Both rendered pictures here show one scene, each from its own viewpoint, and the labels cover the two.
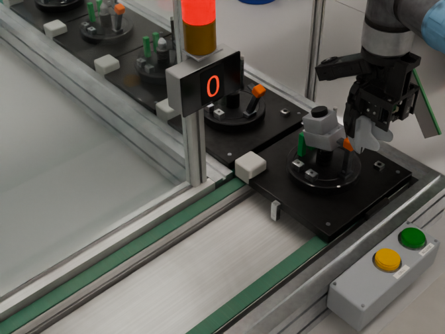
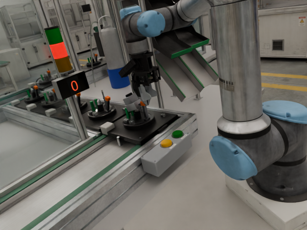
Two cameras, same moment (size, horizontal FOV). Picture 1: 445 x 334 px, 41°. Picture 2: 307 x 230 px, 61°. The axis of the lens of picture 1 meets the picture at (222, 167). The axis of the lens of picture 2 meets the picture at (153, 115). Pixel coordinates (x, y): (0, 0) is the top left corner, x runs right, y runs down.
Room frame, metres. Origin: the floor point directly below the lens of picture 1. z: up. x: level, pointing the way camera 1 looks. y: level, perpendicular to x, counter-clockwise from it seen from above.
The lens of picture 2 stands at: (-0.17, -0.19, 1.44)
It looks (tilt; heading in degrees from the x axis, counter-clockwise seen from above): 24 degrees down; 356
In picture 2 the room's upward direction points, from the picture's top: 12 degrees counter-clockwise
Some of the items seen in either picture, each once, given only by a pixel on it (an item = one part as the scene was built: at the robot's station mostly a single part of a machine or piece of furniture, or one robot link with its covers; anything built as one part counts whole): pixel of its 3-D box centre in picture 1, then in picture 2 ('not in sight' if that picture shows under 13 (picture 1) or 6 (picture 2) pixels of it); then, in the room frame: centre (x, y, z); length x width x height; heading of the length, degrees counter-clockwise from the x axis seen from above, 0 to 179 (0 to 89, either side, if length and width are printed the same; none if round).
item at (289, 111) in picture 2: not in sight; (281, 128); (0.37, -0.54, 1.08); 0.13 x 0.12 x 0.14; 111
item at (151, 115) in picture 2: (323, 166); (138, 120); (0.85, -0.19, 0.98); 0.14 x 0.14 x 0.02
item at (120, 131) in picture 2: (322, 173); (139, 123); (0.85, -0.19, 0.96); 0.24 x 0.24 x 0.02; 41
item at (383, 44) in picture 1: (389, 34); (138, 46); (0.78, -0.25, 1.29); 0.08 x 0.08 x 0.05
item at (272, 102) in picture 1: (232, 95); (100, 106); (1.04, -0.02, 1.01); 0.24 x 0.24 x 0.13; 41
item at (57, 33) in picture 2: not in sight; (54, 36); (0.81, 0.03, 1.38); 0.05 x 0.05 x 0.05
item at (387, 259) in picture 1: (387, 260); (166, 143); (0.63, -0.27, 0.96); 0.04 x 0.04 x 0.02
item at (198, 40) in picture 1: (199, 33); (63, 64); (0.81, 0.03, 1.28); 0.05 x 0.05 x 0.05
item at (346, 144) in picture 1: (345, 154); (143, 109); (0.81, -0.22, 1.04); 0.04 x 0.02 x 0.08; 41
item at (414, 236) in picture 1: (412, 239); (177, 134); (0.67, -0.32, 0.96); 0.04 x 0.04 x 0.02
